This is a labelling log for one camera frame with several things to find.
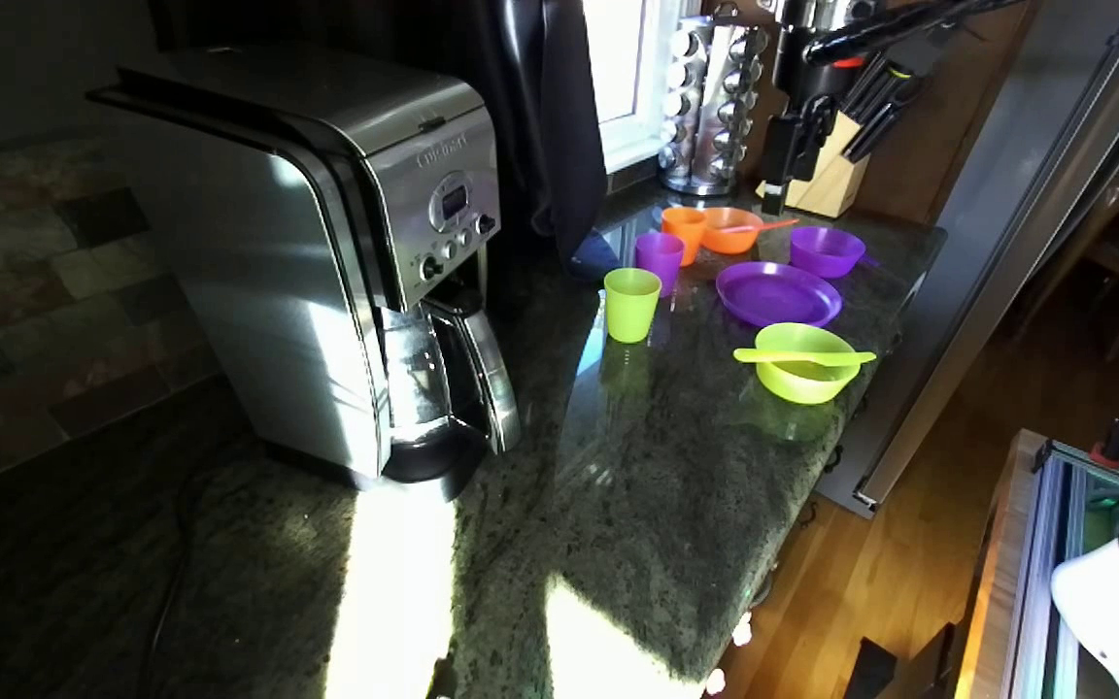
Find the purple plastic plate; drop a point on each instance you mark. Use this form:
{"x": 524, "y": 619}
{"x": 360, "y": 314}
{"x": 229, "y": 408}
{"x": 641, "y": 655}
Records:
{"x": 777, "y": 295}

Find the stainless steel refrigerator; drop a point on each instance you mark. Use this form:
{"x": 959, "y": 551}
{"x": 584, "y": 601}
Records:
{"x": 1012, "y": 234}

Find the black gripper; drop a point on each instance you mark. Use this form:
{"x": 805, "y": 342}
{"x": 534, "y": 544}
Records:
{"x": 814, "y": 93}

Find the green plastic spoon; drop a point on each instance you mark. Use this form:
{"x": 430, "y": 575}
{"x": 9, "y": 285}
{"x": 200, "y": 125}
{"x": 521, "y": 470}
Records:
{"x": 799, "y": 355}

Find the white window frame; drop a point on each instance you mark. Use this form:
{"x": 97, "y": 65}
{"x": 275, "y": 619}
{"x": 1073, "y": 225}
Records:
{"x": 624, "y": 80}

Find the purple plastic bowl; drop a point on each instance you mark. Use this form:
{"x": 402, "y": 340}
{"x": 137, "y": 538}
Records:
{"x": 827, "y": 248}

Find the stainless steel coffee maker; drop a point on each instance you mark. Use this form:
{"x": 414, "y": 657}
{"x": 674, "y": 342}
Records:
{"x": 271, "y": 256}

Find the purple plastic cup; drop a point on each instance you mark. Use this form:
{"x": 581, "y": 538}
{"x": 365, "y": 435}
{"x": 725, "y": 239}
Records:
{"x": 657, "y": 256}

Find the green plastic cup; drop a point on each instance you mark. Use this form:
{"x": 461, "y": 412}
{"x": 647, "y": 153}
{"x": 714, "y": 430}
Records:
{"x": 632, "y": 311}

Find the chrome spice rack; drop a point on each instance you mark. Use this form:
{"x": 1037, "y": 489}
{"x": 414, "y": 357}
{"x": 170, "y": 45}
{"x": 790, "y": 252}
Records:
{"x": 707, "y": 102}

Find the glass tank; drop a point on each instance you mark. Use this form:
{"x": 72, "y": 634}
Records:
{"x": 1037, "y": 558}

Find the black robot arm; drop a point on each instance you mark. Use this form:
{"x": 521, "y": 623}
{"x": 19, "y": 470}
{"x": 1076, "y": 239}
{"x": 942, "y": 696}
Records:
{"x": 902, "y": 23}

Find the green plastic bowl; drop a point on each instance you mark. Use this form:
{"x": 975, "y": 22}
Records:
{"x": 803, "y": 378}

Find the glass coffee carafe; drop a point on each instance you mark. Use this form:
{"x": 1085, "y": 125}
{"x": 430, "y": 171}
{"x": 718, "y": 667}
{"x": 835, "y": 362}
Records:
{"x": 437, "y": 374}

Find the wooden knife block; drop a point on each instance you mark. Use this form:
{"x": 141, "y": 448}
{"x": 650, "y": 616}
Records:
{"x": 831, "y": 184}

